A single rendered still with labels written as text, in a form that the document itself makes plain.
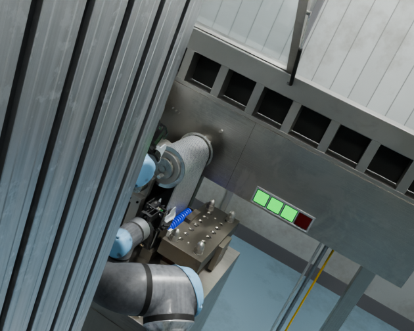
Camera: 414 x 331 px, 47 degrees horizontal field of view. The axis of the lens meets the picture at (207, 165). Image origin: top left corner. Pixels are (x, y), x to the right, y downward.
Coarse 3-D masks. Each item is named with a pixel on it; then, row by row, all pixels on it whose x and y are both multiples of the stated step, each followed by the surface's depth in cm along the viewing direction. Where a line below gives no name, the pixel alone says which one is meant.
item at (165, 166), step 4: (160, 160) 160; (164, 160) 159; (168, 160) 159; (156, 164) 161; (160, 164) 161; (164, 164) 160; (168, 164) 159; (172, 164) 160; (156, 168) 161; (160, 168) 161; (164, 168) 160; (168, 168) 160; (172, 168) 159; (156, 172) 162; (160, 172) 162; (164, 172) 161; (168, 172) 160; (172, 172) 160; (156, 176) 162; (164, 176) 161; (168, 176) 160
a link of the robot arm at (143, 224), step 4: (132, 220) 147; (136, 220) 147; (140, 220) 147; (144, 220) 148; (140, 224) 146; (144, 224) 147; (148, 224) 148; (144, 228) 146; (148, 228) 148; (144, 232) 146; (148, 232) 148; (144, 236) 146
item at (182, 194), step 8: (184, 184) 170; (192, 184) 180; (176, 192) 167; (184, 192) 176; (192, 192) 186; (176, 200) 172; (184, 200) 182; (168, 208) 168; (176, 208) 177; (184, 208) 188
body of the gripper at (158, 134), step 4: (160, 124) 132; (156, 128) 131; (160, 128) 134; (164, 128) 132; (156, 132) 131; (160, 132) 131; (156, 136) 131; (160, 136) 132; (164, 136) 135; (152, 140) 130; (156, 140) 131; (152, 144) 131; (156, 144) 136; (152, 148) 131; (148, 152) 134
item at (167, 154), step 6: (162, 156) 161; (168, 156) 160; (174, 156) 159; (174, 162) 159; (174, 168) 160; (174, 174) 160; (156, 180) 164; (162, 180) 163; (168, 180) 162; (174, 180) 161
